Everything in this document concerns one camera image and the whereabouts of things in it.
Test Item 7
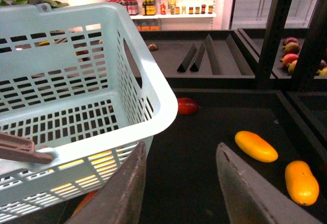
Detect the black upright post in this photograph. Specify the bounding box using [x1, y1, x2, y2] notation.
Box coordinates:
[255, 0, 292, 90]

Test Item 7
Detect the black triangular divider right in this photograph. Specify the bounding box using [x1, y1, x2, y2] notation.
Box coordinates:
[190, 43, 205, 72]

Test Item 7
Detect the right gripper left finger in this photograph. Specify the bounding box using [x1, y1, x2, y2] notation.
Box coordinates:
[66, 141, 146, 223]

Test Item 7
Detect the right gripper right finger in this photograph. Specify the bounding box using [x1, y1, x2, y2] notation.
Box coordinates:
[216, 143, 321, 223]

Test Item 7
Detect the white shelf with bottles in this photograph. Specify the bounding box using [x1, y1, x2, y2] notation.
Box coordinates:
[106, 0, 219, 31]

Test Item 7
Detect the brown basket handle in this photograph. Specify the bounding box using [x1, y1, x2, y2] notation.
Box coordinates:
[1, 132, 53, 164]

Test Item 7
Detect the yellow mango middle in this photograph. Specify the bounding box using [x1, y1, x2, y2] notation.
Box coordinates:
[235, 130, 278, 163]

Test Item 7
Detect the brown fruit on tray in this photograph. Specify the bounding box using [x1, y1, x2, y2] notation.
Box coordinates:
[148, 43, 159, 52]

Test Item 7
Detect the orange yellow mango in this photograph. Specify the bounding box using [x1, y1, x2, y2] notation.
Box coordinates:
[285, 161, 320, 206]

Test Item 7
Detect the red mango far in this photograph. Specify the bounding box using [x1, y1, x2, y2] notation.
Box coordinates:
[177, 98, 200, 115]

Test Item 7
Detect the black triangular divider left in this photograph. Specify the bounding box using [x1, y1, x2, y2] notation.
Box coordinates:
[177, 44, 197, 73]

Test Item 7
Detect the red orange mango near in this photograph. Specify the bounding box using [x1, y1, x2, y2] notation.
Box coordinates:
[72, 190, 98, 216]

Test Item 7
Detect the yellow starfruit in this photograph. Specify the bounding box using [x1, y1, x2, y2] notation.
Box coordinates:
[38, 41, 50, 47]

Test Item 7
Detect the light blue plastic basket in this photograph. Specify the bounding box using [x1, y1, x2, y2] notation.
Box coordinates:
[1, 3, 178, 223]

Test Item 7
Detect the pile of red green fruits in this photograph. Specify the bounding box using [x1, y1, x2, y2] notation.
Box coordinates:
[279, 37, 327, 77]

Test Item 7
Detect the black triangular divider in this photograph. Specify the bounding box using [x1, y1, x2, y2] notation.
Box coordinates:
[177, 44, 197, 73]
[190, 43, 205, 72]

